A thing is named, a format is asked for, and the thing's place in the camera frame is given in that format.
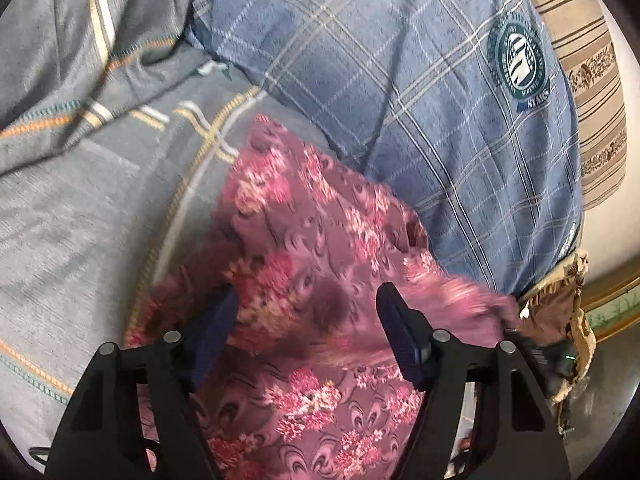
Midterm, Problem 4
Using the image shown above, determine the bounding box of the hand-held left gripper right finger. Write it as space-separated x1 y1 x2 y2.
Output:
375 282 573 480

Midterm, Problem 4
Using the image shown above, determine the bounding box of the gold framed picture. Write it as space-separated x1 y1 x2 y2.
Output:
582 265 640 346

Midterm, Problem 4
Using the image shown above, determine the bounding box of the blue plaid pillow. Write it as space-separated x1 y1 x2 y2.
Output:
187 0 586 306

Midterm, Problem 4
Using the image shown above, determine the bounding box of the grey stitched blanket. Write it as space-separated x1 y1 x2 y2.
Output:
0 0 201 173

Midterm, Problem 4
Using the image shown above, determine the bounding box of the grey bed sheet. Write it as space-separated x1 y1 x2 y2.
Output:
0 55 346 461

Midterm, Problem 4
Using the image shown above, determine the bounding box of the brown cloth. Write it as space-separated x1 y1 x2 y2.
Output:
517 252 597 403

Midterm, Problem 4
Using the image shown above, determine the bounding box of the brown striped curtain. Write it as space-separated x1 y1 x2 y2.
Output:
512 0 630 211

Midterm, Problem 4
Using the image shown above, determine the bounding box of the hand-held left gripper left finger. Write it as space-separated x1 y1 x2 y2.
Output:
45 285 241 480

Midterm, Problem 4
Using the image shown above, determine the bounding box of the pink floral cloth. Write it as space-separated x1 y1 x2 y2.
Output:
122 114 521 480

